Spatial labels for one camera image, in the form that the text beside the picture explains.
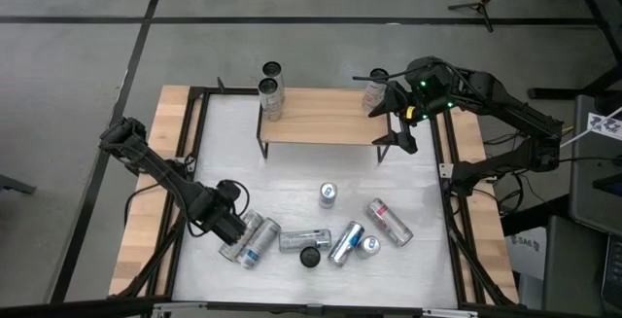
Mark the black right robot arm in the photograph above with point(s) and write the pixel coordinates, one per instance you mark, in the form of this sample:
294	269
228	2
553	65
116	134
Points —
510	114

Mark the Celsius can red print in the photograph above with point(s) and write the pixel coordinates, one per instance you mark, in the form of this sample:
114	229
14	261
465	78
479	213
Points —
375	87
389	222

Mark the white labelled box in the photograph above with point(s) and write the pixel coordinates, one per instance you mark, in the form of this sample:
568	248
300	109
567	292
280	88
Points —
527	247

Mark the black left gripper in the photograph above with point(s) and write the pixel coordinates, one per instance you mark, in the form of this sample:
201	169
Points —
218	201

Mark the wooden shelf black legs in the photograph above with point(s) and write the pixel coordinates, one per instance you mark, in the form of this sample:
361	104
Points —
330	118

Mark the Celsius can orange print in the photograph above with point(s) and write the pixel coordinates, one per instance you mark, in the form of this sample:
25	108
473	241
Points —
272	69
252	221
270	101

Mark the white tag blue print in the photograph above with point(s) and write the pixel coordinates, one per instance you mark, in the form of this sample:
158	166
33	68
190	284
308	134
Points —
605	126

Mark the black aluminium table frame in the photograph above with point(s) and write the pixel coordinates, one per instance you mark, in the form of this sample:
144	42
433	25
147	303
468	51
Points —
452	259

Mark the grey equipment cabinet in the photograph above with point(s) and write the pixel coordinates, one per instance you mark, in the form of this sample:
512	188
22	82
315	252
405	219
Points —
588	196

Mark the dark grey box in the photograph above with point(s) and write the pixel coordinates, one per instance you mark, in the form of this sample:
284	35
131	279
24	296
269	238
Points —
573	269

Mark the small silver can blue text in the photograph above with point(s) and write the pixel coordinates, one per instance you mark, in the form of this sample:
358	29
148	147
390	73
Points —
369	246

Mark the silver mounting plate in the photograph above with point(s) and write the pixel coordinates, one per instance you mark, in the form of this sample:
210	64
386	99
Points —
445	170

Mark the black screen device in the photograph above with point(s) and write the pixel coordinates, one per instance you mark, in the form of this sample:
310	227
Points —
610	184

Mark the white table cover sheet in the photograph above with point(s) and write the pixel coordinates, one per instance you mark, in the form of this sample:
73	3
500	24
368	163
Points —
291	284

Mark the black tripod stand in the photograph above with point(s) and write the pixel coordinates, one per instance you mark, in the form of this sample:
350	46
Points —
478	4

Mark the grey furniture foot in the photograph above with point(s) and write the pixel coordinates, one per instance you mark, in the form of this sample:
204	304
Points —
17	185

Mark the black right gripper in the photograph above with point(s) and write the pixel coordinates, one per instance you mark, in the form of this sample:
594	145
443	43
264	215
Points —
430	89

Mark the black desk leg frame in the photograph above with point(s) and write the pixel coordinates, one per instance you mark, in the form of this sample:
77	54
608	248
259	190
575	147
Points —
559	93

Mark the black keypad device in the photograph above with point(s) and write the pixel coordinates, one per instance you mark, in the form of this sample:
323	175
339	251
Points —
614	269

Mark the tall silver blue can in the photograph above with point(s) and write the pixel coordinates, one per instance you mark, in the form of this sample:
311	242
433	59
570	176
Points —
346	243

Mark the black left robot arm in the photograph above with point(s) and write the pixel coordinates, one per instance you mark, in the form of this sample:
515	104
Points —
146	157

